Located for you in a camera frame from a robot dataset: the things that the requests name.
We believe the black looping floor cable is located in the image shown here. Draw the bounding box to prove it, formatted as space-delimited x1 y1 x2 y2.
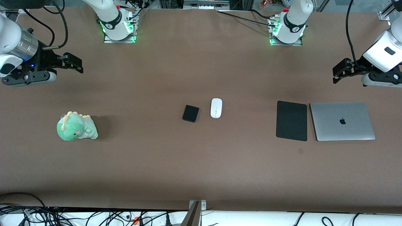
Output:
0 192 47 208

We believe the metal rail bracket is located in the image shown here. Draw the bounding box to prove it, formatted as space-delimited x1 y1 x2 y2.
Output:
183 0 230 10

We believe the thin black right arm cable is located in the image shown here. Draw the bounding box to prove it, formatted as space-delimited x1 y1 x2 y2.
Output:
23 9 56 47

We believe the silver closed laptop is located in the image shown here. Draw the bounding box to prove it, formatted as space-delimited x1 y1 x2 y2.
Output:
310 102 376 142

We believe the long black table cable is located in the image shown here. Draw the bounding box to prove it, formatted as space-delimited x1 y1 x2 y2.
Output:
216 10 274 27

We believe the metal camera post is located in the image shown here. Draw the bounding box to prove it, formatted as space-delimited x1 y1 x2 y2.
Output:
181 201 201 226

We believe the white computer mouse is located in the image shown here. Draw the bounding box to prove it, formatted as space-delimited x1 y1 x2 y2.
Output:
210 98 223 119

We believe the green dinosaur plush toy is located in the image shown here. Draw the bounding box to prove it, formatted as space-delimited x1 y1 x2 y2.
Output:
57 111 99 142

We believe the black mouse pad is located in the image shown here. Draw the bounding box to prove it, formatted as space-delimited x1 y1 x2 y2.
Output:
276 101 308 142

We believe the short black table cable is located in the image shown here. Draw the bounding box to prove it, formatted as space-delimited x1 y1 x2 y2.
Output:
251 9 275 20

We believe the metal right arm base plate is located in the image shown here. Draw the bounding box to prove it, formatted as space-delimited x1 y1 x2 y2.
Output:
103 34 136 44

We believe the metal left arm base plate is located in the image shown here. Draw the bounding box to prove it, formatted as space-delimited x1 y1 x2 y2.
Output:
269 37 303 46

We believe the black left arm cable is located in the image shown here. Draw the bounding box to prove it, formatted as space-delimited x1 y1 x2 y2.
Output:
345 0 362 69

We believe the small black square box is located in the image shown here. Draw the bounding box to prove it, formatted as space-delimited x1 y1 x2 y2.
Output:
182 105 200 123

